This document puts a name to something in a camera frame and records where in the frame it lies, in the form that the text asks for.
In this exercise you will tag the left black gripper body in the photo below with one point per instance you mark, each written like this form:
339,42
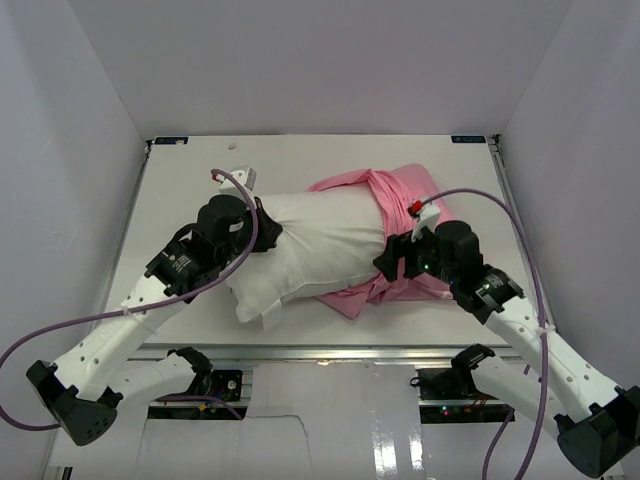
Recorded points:
261,240

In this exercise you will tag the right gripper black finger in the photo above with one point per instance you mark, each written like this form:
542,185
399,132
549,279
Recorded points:
389,265
400,243

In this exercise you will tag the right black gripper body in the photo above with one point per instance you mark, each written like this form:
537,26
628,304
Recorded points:
425,258

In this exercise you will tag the pink floral pillowcase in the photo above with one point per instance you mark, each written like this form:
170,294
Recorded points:
393,191

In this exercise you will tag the white pillow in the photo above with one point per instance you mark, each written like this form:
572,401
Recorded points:
328,244

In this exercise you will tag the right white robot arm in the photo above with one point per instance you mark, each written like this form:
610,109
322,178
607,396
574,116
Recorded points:
594,420

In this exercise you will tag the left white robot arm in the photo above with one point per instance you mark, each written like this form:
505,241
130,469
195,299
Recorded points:
85,388

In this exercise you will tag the right blue table label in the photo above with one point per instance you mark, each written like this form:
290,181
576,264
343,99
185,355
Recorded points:
468,139

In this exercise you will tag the blue table label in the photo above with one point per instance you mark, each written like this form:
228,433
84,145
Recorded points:
171,140
468,139

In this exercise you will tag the left blue table label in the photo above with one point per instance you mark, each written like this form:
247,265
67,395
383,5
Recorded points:
171,140

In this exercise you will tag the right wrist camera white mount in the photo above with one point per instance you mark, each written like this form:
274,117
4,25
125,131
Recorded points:
425,215

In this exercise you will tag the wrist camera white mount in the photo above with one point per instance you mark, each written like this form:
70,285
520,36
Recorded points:
425,215
235,182

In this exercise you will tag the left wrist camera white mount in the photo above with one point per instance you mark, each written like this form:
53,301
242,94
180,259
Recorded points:
235,182

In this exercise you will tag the aluminium table front rail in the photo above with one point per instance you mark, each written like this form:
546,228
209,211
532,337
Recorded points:
254,355

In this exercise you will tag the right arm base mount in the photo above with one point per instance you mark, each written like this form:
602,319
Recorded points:
449,395

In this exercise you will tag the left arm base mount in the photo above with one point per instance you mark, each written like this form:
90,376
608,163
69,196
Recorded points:
213,395

